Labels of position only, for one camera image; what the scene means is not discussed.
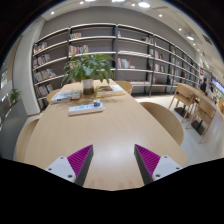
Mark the light wooden side table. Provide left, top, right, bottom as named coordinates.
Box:
left=176, top=82, right=219, bottom=104

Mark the white picture-cover book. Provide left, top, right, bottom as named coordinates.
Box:
left=94, top=84, right=126, bottom=97

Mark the small green floor plant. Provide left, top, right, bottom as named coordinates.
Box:
left=8, top=88, right=22, bottom=106

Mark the light wooden slatted chair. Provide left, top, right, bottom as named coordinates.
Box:
left=185, top=96, right=218, bottom=144
left=168, top=83, right=198, bottom=123

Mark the green potted plant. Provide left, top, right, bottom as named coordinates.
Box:
left=61, top=53, right=116, bottom=96

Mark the tan rounded wooden chair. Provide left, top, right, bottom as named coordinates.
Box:
left=114, top=79, right=134, bottom=96
left=45, top=88, right=63, bottom=104
left=15, top=118, right=40, bottom=163
left=139, top=101, right=185, bottom=147

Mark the ceiling lights group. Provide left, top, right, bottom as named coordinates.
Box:
left=49, top=0, right=198, bottom=43

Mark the yellow book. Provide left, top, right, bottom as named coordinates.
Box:
left=95, top=91, right=126, bottom=99

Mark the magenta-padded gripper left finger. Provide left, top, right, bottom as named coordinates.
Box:
left=44, top=143, right=95, bottom=187

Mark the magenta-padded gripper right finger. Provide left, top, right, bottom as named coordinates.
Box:
left=133, top=143, right=183, bottom=186

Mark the grey shelf unit with books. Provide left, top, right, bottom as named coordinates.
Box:
left=31, top=22, right=203, bottom=111

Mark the person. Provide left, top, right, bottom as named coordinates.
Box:
left=199, top=77, right=208, bottom=94

